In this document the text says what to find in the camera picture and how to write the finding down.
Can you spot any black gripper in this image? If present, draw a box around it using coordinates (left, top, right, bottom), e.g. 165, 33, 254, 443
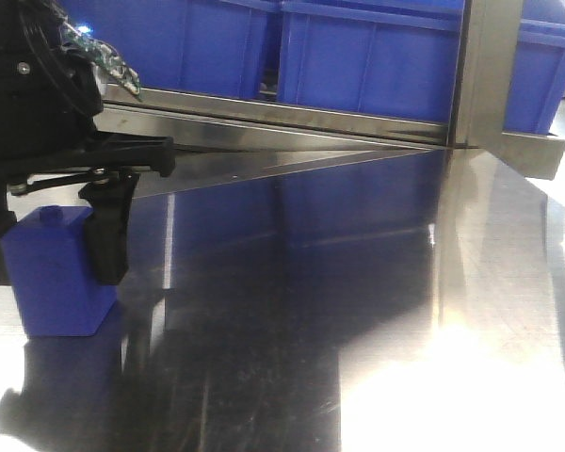
0, 1, 175, 212

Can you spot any blue rectangular block part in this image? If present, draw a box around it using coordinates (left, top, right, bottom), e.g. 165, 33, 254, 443
1, 205, 117, 337

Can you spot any green circuit board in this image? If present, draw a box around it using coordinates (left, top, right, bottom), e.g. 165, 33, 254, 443
60, 16, 142, 100

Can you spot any blue plastic bin left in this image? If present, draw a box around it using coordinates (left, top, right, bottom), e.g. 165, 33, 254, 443
61, 1, 280, 99

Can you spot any blue plastic bin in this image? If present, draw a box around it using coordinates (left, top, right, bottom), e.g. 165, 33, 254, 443
277, 1, 463, 122
61, 1, 280, 99

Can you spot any blue plastic bin front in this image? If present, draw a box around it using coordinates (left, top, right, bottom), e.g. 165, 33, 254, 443
277, 1, 463, 122

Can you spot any blue bin far right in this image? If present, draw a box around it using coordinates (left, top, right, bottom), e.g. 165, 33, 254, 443
504, 1, 565, 135

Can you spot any steel shelf rail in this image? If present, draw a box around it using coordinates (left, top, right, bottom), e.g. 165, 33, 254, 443
98, 84, 565, 181

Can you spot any vertical steel shelf post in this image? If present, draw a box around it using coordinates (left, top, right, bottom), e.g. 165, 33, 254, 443
447, 0, 523, 151

